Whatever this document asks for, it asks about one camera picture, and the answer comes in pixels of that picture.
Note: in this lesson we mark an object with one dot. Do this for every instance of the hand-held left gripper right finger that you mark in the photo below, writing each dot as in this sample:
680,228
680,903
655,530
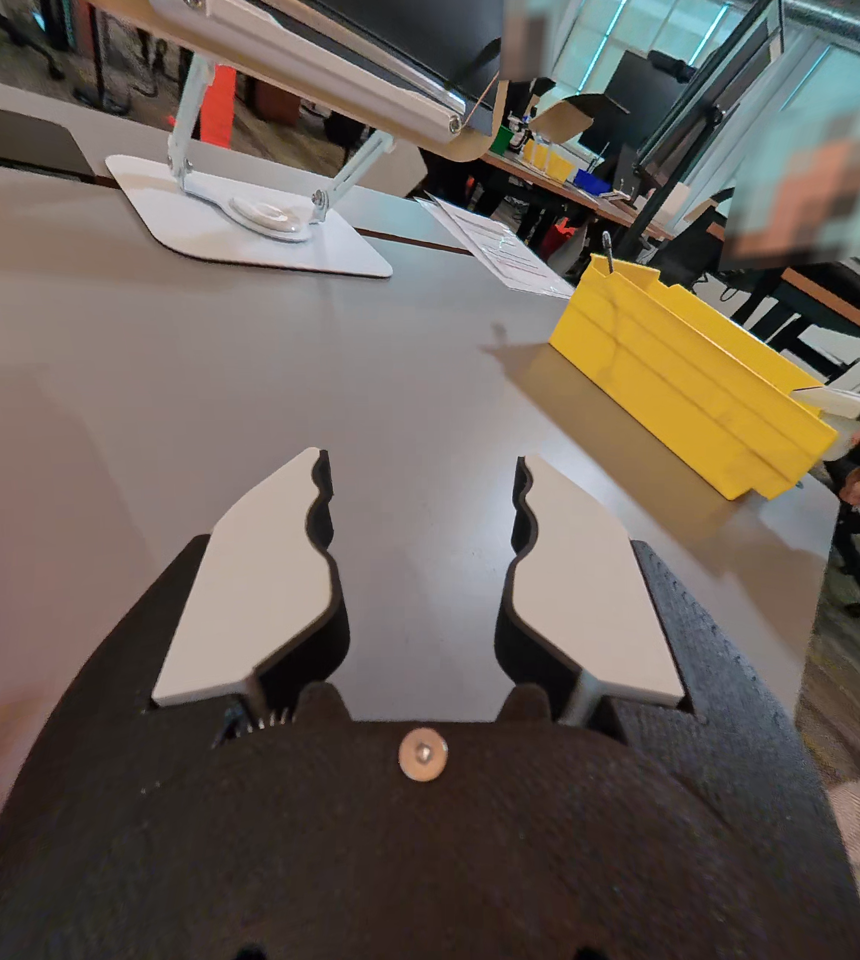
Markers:
587,600

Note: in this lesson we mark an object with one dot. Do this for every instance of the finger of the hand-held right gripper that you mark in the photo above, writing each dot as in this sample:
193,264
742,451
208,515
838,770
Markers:
857,401

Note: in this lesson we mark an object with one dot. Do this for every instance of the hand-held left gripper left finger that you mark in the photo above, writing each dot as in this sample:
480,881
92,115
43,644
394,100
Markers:
249,592

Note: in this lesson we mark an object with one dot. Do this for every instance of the grey desk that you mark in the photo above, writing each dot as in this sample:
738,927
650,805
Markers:
325,375

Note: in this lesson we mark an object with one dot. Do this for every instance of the black desk mat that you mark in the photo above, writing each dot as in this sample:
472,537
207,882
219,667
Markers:
17,139

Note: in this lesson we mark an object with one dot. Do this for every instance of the yellow plastic bin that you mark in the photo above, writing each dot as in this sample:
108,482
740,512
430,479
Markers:
685,375

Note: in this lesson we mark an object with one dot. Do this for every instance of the metal pin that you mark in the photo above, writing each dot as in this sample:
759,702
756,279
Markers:
608,251

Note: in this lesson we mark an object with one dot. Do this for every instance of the wooden background table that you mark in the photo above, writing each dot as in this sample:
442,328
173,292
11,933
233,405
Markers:
610,202

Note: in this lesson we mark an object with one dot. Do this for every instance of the small blue bin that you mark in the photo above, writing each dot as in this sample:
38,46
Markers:
591,180

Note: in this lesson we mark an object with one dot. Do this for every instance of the laminated paper sheet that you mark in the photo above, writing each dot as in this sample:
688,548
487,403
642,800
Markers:
497,247

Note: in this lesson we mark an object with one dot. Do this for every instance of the black monitor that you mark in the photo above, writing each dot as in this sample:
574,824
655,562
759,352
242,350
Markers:
647,97

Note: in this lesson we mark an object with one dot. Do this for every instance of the small yellow bin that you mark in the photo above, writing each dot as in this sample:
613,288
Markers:
550,157

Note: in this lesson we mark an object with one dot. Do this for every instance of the brown cardboard box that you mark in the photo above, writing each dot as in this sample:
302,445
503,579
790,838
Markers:
568,116

